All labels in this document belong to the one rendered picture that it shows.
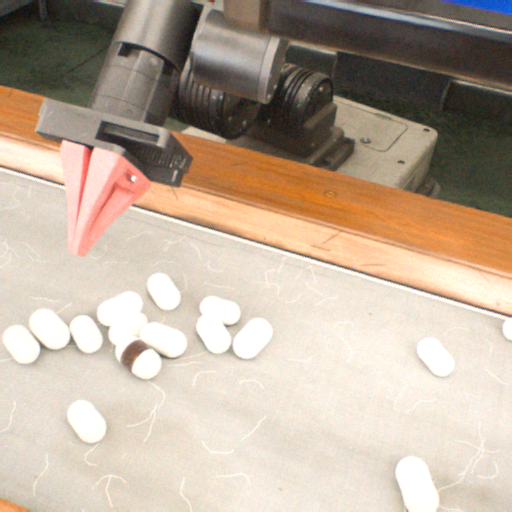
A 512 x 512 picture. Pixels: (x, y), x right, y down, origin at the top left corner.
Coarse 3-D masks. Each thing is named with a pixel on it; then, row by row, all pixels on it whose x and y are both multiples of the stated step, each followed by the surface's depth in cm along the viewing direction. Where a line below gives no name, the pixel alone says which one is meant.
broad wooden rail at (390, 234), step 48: (0, 96) 71; (0, 144) 65; (48, 144) 64; (192, 144) 66; (192, 192) 60; (240, 192) 60; (288, 192) 61; (336, 192) 61; (384, 192) 62; (288, 240) 58; (336, 240) 57; (384, 240) 57; (432, 240) 57; (480, 240) 57; (432, 288) 55; (480, 288) 54
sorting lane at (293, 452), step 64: (0, 192) 62; (64, 192) 62; (0, 256) 55; (64, 256) 55; (128, 256) 56; (192, 256) 57; (256, 256) 57; (0, 320) 49; (64, 320) 50; (192, 320) 51; (320, 320) 52; (384, 320) 52; (448, 320) 53; (0, 384) 45; (64, 384) 45; (128, 384) 46; (192, 384) 46; (256, 384) 46; (320, 384) 47; (384, 384) 47; (448, 384) 48; (0, 448) 41; (64, 448) 41; (128, 448) 42; (192, 448) 42; (256, 448) 42; (320, 448) 43; (384, 448) 43; (448, 448) 43
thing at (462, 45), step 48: (240, 0) 19; (288, 0) 18; (336, 0) 18; (384, 0) 17; (432, 0) 17; (480, 0) 17; (336, 48) 19; (384, 48) 18; (432, 48) 17; (480, 48) 17
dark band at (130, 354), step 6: (132, 342) 46; (138, 342) 46; (144, 342) 46; (126, 348) 45; (132, 348) 45; (138, 348) 45; (144, 348) 45; (150, 348) 46; (126, 354) 45; (132, 354) 45; (138, 354) 45; (120, 360) 46; (126, 360) 45; (132, 360) 45; (126, 366) 45; (132, 366) 45; (132, 372) 45
